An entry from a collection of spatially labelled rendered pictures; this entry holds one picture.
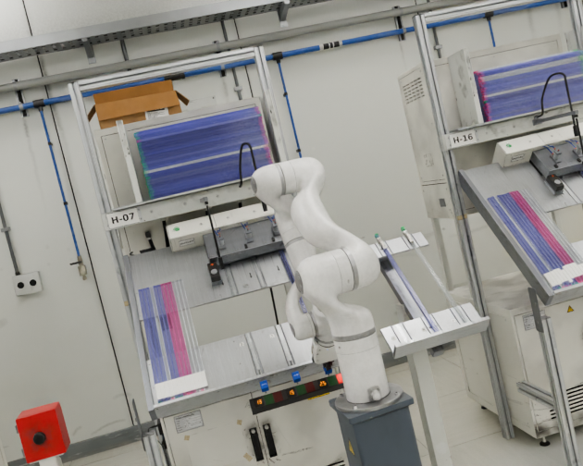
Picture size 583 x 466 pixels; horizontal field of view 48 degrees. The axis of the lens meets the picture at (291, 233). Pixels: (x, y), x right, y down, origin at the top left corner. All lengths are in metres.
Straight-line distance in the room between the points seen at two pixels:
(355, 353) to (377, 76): 2.87
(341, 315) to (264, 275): 0.81
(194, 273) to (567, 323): 1.55
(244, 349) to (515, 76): 1.64
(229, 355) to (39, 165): 2.24
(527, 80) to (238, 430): 1.88
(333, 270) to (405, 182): 2.70
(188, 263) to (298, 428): 0.77
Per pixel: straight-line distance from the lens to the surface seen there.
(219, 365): 2.26
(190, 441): 2.58
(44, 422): 2.38
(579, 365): 3.02
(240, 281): 2.47
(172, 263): 2.58
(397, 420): 1.81
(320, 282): 1.69
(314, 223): 1.82
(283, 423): 2.60
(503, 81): 2.98
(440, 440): 2.53
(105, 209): 2.65
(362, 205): 4.26
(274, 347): 2.28
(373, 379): 1.78
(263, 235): 2.54
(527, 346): 2.88
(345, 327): 1.74
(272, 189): 1.95
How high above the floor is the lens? 1.32
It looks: 4 degrees down
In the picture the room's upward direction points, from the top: 13 degrees counter-clockwise
